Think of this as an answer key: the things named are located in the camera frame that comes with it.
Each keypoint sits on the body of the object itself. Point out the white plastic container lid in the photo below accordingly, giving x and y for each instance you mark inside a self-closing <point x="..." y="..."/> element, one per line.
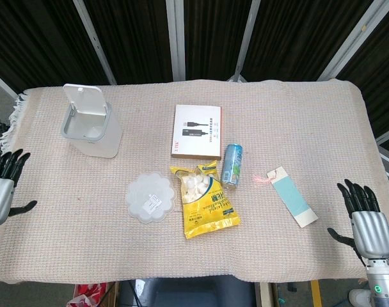
<point x="84" y="97"/>

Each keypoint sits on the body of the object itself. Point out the white shoe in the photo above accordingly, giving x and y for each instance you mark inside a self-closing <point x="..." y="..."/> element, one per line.
<point x="360" y="298"/>

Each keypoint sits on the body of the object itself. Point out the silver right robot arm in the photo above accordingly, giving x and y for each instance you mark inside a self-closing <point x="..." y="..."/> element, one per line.
<point x="384" y="281"/>

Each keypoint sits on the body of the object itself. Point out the blue bookmark with pink tassel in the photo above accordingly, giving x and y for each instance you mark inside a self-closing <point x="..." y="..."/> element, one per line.
<point x="290" y="195"/>

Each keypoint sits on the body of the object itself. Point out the black chair seat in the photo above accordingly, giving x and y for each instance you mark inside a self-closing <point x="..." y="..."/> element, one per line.
<point x="188" y="292"/>

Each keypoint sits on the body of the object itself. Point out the translucent flower-shaped plastic plate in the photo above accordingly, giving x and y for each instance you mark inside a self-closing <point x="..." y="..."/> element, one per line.
<point x="150" y="199"/>

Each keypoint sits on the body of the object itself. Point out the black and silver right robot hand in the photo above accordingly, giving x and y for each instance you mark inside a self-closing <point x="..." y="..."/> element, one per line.
<point x="372" y="231"/>

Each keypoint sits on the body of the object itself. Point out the beige woven tablecloth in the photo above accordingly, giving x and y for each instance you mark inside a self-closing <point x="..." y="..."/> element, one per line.
<point x="277" y="128"/>

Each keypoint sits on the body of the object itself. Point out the white plastic bin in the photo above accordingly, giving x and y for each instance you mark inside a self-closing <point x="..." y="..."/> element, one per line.
<point x="100" y="140"/>

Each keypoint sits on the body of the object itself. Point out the white metal partition post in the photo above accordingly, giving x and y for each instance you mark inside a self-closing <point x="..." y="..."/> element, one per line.
<point x="245" y="41"/>
<point x="175" y="38"/>
<point x="95" y="44"/>
<point x="351" y="41"/>

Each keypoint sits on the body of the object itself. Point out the yellow marshmallow bag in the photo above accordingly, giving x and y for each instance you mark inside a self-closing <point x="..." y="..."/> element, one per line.
<point x="205" y="201"/>

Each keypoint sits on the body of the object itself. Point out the red and white plastic bag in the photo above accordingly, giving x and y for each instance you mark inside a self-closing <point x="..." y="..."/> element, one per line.
<point x="89" y="295"/>

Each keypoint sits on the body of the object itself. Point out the blue drink can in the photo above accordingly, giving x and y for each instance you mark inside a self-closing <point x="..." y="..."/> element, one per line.
<point x="232" y="166"/>

